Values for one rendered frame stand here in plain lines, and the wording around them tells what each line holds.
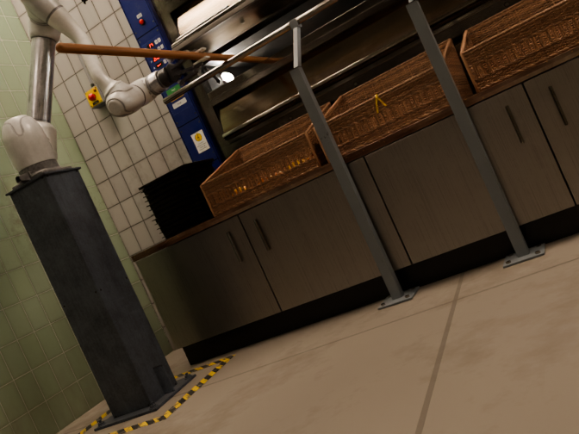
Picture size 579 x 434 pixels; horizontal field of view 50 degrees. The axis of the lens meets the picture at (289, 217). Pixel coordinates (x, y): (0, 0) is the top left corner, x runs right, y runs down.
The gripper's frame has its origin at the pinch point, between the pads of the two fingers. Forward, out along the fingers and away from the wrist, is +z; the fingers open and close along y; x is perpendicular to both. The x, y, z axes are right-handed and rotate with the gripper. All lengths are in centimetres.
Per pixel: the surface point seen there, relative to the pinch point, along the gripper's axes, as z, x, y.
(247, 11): 9.7, -43.7, -19.2
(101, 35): -77, -54, -54
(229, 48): -15, -63, -15
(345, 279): 19, 0, 106
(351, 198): 37, 6, 77
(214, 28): -8.0, -40.4, -19.8
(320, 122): 38, 6, 47
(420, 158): 65, 1, 74
